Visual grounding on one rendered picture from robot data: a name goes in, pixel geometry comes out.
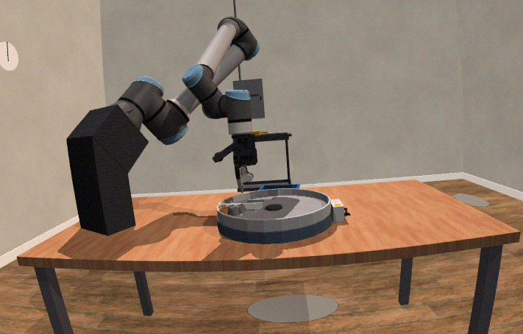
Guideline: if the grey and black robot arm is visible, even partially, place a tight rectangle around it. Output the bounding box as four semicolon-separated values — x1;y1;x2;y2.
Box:
110;17;260;145

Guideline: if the round grey turntable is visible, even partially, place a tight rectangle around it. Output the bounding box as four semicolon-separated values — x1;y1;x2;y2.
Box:
216;188;351;244

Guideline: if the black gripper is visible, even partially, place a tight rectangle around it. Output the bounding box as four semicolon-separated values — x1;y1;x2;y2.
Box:
232;134;257;193

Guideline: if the blue crate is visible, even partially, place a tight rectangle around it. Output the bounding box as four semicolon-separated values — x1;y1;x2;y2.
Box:
259;184;300;191

